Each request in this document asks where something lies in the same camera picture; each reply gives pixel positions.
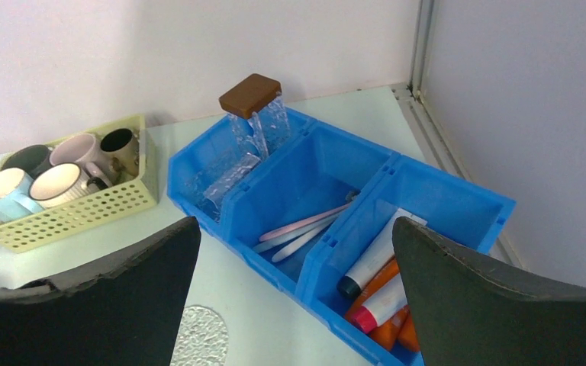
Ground clear textured oval tray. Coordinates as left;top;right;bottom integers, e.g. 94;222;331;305
170;305;229;366

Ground brown mug black inside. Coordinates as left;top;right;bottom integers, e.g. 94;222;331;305
100;128;139;177

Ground white toothpaste tube black cap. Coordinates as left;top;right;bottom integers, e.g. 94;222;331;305
336;208;427;300

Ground light blue toothbrush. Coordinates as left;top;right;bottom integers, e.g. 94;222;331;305
253;213;339;253

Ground yellow perforated plastic basket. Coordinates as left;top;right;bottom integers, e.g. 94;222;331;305
0;114;159;253

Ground clear textured plastic box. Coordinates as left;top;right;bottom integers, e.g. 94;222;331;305
185;149;262;222

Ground dark grey mug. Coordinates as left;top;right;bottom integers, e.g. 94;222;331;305
0;144;53;178

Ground blue plastic divided bin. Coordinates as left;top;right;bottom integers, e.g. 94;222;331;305
167;109;515;365

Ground pink mug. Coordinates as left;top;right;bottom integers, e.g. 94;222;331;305
50;133;118;180

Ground orange toothpaste tube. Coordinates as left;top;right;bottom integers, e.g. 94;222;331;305
344;258;399;322
369;306;420;352

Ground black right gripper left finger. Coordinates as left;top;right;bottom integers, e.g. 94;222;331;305
0;217;201;365

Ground clear container with brown lid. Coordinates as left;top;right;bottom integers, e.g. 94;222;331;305
218;73;291;159

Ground white toothpaste tube pink cap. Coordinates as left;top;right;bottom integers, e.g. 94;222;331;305
351;274;408;333

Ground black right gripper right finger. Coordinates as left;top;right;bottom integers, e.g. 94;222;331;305
392;217;586;365

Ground light blue mug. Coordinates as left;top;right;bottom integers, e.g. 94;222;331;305
0;168;44;223

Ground white ribbed mug black rim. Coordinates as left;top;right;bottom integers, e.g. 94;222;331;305
28;162;112;209

